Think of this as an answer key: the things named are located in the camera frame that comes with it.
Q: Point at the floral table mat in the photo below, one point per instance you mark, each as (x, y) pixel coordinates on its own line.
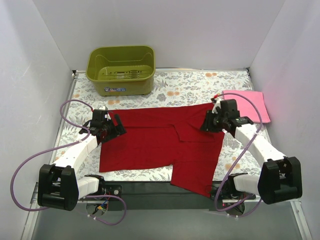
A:
(171, 88)

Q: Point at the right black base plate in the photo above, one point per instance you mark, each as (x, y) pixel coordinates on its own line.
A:
(225, 195)

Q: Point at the aluminium frame rail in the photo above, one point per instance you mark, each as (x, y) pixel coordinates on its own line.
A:
(160, 211)

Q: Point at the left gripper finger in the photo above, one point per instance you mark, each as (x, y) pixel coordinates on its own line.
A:
(119, 127)
(108, 136)

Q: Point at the red t shirt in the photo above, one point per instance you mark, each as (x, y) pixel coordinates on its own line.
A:
(163, 136)

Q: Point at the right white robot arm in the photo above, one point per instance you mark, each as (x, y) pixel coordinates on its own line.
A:
(280, 177)

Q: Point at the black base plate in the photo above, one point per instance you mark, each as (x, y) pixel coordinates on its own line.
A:
(110, 191)
(225, 195)

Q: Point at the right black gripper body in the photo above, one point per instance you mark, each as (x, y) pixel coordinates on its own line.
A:
(210, 122)

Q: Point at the folded pink t shirt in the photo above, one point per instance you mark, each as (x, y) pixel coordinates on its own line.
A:
(245, 108)

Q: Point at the olive green plastic bin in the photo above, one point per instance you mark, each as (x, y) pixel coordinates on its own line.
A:
(122, 70)

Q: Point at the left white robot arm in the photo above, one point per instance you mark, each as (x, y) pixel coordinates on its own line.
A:
(59, 187)

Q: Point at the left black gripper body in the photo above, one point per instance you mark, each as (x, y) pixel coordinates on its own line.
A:
(114, 129)

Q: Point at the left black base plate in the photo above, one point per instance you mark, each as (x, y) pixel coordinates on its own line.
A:
(110, 191)

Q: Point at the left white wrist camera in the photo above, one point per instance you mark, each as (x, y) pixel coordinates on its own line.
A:
(103, 108)

